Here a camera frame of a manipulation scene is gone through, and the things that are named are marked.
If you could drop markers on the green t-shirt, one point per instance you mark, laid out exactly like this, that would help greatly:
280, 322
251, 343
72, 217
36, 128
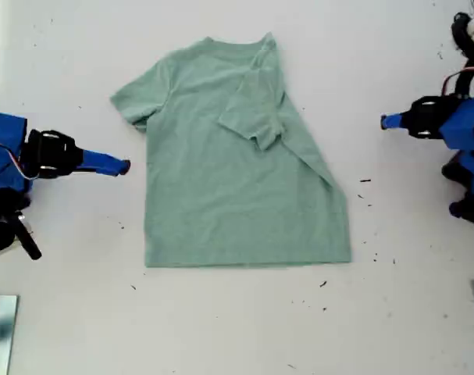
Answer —
229, 176

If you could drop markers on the black camera stalk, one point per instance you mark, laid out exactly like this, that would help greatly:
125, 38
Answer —
465, 82

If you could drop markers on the steel base plate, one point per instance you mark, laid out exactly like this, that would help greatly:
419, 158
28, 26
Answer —
6, 332

